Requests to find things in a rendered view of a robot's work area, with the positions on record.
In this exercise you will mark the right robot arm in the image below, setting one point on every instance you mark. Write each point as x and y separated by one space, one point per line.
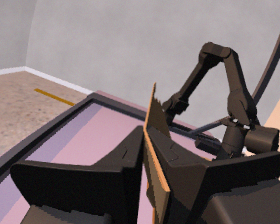
259 139

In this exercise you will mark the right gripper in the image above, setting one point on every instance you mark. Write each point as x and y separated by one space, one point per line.
225 150

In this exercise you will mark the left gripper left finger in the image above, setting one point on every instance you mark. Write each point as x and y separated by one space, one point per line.
112 186

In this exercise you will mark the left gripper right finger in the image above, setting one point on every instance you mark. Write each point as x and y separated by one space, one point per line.
192 181

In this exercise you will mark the brown cardboard blank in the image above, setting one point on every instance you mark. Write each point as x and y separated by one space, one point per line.
156 182

